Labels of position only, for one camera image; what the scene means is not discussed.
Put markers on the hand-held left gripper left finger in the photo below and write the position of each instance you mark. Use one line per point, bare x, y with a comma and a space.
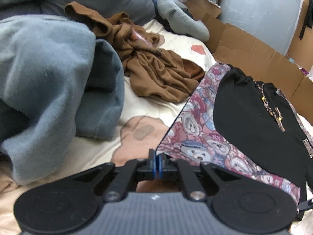
152, 166

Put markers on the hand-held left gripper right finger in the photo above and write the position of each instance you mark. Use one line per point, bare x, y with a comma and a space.
161, 167

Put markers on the bear print black garment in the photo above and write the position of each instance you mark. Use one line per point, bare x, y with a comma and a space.
195, 127

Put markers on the printed bear blanket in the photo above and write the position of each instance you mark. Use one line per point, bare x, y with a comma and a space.
93, 151

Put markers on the brown garment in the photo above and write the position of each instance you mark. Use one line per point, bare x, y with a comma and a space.
151, 68

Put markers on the grey-blue sweatshirt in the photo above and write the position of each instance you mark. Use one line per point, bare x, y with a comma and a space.
49, 78

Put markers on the flattened cardboard box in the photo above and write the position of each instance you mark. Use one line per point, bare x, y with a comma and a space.
244, 49

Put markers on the grey neck pillow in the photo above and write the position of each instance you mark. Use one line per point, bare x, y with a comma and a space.
181, 17

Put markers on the bottle with light blue cap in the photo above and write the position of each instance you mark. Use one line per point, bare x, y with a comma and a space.
292, 60

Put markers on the upright cardboard panel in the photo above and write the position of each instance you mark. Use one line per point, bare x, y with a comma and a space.
299, 49

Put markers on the black hanging garment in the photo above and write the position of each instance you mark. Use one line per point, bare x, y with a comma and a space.
307, 19

